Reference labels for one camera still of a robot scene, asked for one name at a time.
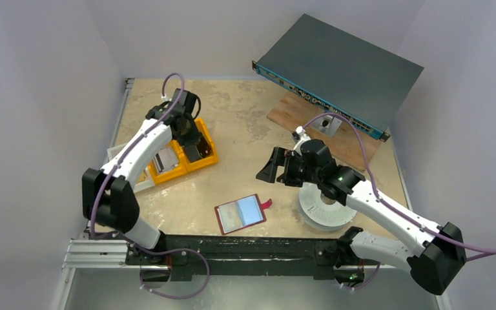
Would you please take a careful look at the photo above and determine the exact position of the white VIP credit card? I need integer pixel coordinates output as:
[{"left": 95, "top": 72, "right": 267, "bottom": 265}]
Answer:
[{"left": 154, "top": 146, "right": 179, "bottom": 174}]

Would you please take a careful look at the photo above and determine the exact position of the red leather card holder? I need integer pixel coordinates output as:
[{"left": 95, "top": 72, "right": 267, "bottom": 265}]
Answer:
[{"left": 214, "top": 194, "right": 273, "bottom": 235}]

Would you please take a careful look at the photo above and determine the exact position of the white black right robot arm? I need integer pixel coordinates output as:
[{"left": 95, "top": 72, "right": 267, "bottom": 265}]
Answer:
[{"left": 256, "top": 139, "right": 467, "bottom": 295}]

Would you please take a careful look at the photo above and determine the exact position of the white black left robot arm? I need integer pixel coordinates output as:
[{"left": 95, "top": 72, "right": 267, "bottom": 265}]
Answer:
[{"left": 81, "top": 88, "right": 218, "bottom": 264}]

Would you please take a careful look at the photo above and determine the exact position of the black square part in bin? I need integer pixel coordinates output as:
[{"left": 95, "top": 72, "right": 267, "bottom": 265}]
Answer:
[{"left": 185, "top": 136, "right": 212, "bottom": 164}]

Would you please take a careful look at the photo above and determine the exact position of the yellow double compartment bin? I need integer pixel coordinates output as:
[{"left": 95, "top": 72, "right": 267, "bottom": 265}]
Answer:
[{"left": 148, "top": 118, "right": 219, "bottom": 185}]

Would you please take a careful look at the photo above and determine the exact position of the white filament spool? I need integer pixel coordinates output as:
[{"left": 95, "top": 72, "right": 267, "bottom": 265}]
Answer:
[{"left": 298, "top": 183, "right": 357, "bottom": 232}]

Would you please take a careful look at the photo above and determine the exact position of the wooden board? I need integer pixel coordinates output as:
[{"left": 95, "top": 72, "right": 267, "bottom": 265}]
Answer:
[{"left": 267, "top": 92, "right": 392, "bottom": 172}]

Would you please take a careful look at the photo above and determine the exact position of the white plastic bin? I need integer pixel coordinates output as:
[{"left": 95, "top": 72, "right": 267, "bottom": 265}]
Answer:
[{"left": 107, "top": 144, "right": 157, "bottom": 194}]

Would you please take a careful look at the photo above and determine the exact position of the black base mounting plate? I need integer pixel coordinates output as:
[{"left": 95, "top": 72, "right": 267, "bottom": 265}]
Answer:
[{"left": 125, "top": 234, "right": 376, "bottom": 285}]

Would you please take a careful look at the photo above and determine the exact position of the grey metal bracket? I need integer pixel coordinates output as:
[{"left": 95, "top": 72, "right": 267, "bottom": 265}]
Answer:
[{"left": 310, "top": 112, "right": 343, "bottom": 137}]

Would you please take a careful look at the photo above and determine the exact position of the grey blue network switch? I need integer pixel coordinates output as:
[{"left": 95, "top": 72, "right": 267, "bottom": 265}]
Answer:
[{"left": 252, "top": 14, "right": 424, "bottom": 141}]

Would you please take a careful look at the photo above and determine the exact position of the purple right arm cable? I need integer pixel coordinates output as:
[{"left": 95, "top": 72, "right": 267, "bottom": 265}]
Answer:
[{"left": 294, "top": 112, "right": 496, "bottom": 292}]

